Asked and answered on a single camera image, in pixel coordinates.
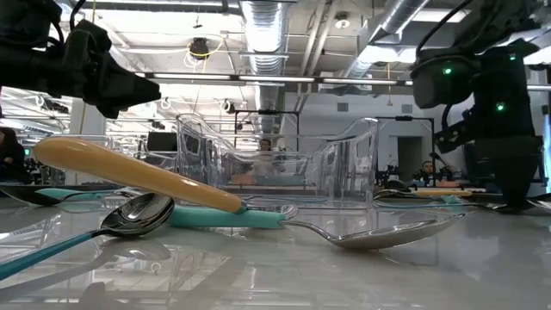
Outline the white pillar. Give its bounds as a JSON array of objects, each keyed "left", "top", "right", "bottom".
[{"left": 68, "top": 97, "right": 108, "bottom": 186}]

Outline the narrow clear plastic bin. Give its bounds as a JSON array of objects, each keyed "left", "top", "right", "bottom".
[{"left": 53, "top": 133, "right": 178, "bottom": 195}]

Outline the black ceiling camera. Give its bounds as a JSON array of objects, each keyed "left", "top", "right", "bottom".
[{"left": 188, "top": 36, "right": 211, "bottom": 60}]

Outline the small black metal frame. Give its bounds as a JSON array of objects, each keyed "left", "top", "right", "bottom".
[{"left": 233, "top": 109, "right": 301, "bottom": 150}]

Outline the person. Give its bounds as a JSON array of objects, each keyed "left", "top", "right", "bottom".
[
  {"left": 415, "top": 159, "right": 447, "bottom": 184},
  {"left": 251, "top": 138, "right": 283, "bottom": 178},
  {"left": 0, "top": 127, "right": 28, "bottom": 184}
]

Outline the slanted silver ceiling duct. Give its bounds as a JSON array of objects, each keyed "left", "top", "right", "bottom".
[{"left": 342, "top": 0, "right": 431, "bottom": 81}]

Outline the dark-teal-handled spoon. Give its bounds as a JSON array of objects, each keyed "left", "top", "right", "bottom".
[{"left": 0, "top": 192, "right": 176, "bottom": 282}]

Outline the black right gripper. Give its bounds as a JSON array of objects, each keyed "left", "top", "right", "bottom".
[{"left": 434, "top": 120, "right": 542, "bottom": 210}]

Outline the long ceiling light rail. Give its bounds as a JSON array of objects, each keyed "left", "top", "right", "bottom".
[{"left": 135, "top": 71, "right": 551, "bottom": 92}]

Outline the large light-teal-handled spoon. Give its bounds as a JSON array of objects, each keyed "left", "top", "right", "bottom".
[{"left": 166, "top": 204, "right": 466, "bottom": 251}]

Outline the black monitor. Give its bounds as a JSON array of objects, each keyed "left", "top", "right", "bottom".
[{"left": 145, "top": 131, "right": 178, "bottom": 154}]

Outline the grey door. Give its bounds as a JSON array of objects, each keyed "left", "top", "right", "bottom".
[{"left": 396, "top": 135, "right": 425, "bottom": 184}]

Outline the tall black metal frame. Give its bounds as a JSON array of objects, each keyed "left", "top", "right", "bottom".
[{"left": 375, "top": 115, "right": 436, "bottom": 187}]

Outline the large silver ceiling duct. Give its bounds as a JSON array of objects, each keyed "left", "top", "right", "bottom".
[{"left": 238, "top": 0, "right": 290, "bottom": 134}]

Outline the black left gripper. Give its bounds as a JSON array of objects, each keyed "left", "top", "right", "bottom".
[{"left": 62, "top": 19, "right": 163, "bottom": 120}]

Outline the wide clear plastic bin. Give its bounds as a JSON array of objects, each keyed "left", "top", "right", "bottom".
[{"left": 175, "top": 113, "right": 381, "bottom": 211}]

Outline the black cable loop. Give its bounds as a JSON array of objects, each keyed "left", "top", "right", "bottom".
[{"left": 384, "top": 178, "right": 411, "bottom": 193}]

